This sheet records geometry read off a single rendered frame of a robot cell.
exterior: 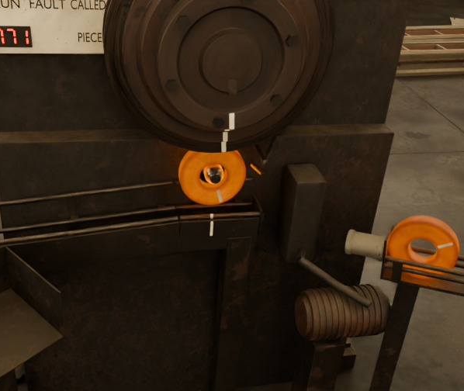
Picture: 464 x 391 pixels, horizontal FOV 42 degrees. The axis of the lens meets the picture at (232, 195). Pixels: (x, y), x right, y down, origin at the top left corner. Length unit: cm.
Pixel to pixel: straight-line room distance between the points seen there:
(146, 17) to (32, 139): 41
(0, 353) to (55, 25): 67
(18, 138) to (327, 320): 83
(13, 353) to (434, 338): 153
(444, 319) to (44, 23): 175
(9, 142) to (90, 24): 31
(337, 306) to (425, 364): 76
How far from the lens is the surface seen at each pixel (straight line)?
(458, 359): 228
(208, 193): 140
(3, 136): 145
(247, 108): 122
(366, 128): 158
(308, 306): 151
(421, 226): 141
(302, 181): 143
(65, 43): 136
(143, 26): 119
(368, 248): 146
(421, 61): 498
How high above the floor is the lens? 148
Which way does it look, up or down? 31 degrees down
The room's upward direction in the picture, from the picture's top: 5 degrees clockwise
